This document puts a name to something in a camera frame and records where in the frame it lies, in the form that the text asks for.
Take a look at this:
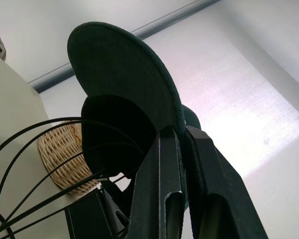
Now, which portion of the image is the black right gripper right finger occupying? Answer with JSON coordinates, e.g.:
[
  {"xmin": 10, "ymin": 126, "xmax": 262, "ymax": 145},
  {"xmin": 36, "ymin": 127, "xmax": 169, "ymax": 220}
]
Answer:
[{"xmin": 186, "ymin": 125, "xmax": 269, "ymax": 239}]

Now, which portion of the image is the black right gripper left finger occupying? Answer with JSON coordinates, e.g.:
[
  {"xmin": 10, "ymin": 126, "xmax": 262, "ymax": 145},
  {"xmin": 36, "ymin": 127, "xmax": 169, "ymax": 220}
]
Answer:
[{"xmin": 128, "ymin": 125, "xmax": 184, "ymax": 239}]

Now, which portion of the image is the dark green baseball cap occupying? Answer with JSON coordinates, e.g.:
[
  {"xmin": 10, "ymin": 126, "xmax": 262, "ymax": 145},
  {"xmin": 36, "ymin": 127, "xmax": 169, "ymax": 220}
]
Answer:
[{"xmin": 67, "ymin": 21, "xmax": 202, "ymax": 239}]

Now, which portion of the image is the black leather box white stitching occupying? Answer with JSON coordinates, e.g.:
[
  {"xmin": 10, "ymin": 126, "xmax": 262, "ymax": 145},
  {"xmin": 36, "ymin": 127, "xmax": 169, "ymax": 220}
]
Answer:
[{"xmin": 65, "ymin": 189, "xmax": 109, "ymax": 239}]

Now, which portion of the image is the woven wicker basket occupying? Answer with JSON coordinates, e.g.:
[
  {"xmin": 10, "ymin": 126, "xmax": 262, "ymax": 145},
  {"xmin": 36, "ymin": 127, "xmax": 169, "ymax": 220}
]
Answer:
[{"xmin": 37, "ymin": 121, "xmax": 102, "ymax": 196}]

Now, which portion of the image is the black wire hat stand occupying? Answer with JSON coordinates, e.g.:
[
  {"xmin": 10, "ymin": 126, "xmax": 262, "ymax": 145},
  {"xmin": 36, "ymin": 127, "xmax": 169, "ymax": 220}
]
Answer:
[{"xmin": 0, "ymin": 117, "xmax": 150, "ymax": 239}]

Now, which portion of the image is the grey window blind rail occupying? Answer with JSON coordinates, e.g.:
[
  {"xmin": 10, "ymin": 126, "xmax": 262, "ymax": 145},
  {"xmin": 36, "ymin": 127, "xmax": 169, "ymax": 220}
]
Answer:
[{"xmin": 28, "ymin": 0, "xmax": 222, "ymax": 94}]

